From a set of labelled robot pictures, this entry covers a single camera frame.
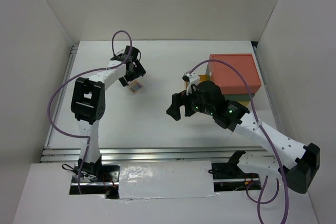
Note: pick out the aluminium front rail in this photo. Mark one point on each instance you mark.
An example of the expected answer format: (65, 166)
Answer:
(58, 155)

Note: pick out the white cover plate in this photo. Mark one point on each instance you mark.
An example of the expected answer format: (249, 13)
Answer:
(165, 180)

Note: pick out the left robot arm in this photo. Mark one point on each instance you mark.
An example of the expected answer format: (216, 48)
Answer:
(89, 104)

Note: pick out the aluminium rail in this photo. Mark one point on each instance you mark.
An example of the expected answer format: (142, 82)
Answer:
(58, 99)
(58, 155)
(273, 98)

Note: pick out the coral drawer cabinet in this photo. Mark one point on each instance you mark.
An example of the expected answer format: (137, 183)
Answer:
(230, 71)

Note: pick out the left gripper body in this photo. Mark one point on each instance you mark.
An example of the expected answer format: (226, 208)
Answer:
(137, 71)

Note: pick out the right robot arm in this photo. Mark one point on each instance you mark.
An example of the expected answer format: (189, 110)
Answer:
(296, 162)

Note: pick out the aluminium right rail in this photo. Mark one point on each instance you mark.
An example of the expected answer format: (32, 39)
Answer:
(273, 98)

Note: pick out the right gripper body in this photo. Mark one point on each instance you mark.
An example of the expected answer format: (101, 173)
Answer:
(195, 103)

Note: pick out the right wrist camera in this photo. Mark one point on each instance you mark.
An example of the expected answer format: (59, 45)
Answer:
(190, 79)

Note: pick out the aluminium left rail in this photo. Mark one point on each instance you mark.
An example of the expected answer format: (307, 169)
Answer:
(58, 99)

